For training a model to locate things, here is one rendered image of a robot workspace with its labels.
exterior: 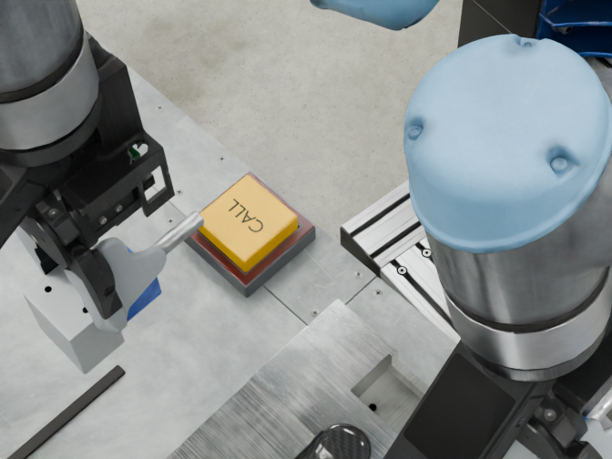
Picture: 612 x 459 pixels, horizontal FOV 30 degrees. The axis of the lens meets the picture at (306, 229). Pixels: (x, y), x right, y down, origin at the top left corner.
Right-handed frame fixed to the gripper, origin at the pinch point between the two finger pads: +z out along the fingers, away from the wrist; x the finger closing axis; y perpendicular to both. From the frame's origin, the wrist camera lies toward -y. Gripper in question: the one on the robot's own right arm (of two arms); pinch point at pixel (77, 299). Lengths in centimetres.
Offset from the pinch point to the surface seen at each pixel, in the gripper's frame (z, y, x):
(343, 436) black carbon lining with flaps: 6.3, 7.3, -17.6
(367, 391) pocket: 8.7, 11.5, -15.8
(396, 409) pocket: 8.7, 11.9, -18.2
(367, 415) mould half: 6.0, 9.4, -17.8
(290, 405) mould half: 6.0, 6.2, -13.5
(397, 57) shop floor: 95, 89, 50
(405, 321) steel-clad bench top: 15.0, 19.9, -12.0
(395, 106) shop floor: 95, 81, 43
